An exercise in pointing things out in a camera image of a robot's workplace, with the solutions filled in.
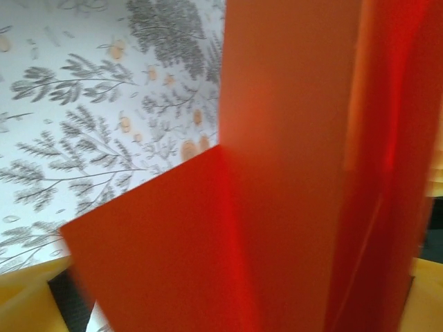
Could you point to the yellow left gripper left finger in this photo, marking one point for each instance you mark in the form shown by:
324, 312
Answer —
31, 301

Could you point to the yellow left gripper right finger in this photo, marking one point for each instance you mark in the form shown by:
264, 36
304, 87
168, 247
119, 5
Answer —
427, 297

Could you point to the floral patterned table cover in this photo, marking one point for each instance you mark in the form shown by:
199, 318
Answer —
69, 138

